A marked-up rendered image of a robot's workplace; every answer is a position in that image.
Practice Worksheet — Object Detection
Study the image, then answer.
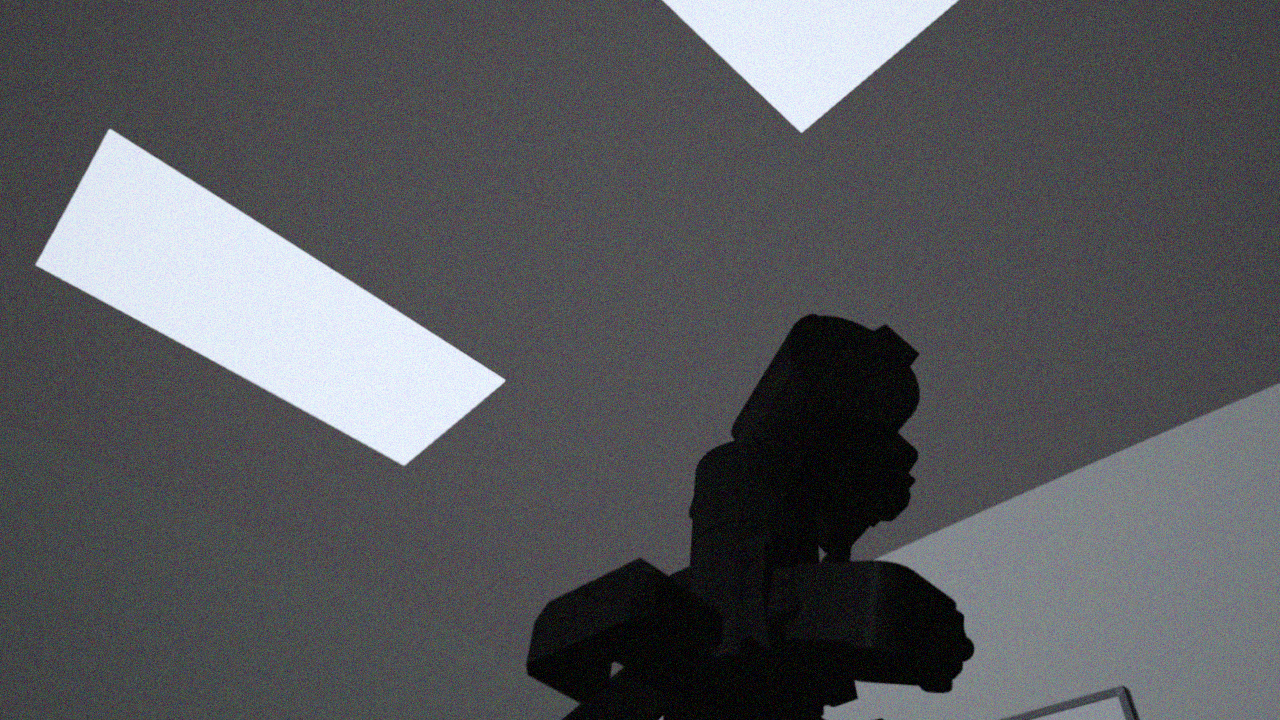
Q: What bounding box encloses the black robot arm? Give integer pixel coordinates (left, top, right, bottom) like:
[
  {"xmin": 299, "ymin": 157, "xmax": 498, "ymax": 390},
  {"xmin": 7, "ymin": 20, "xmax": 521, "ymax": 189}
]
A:
[{"xmin": 689, "ymin": 314, "xmax": 975, "ymax": 707}]

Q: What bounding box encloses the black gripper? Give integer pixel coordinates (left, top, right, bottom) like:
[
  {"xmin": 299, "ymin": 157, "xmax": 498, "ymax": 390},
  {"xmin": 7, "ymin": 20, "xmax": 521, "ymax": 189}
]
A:
[{"xmin": 526, "ymin": 521, "xmax": 852, "ymax": 720}]

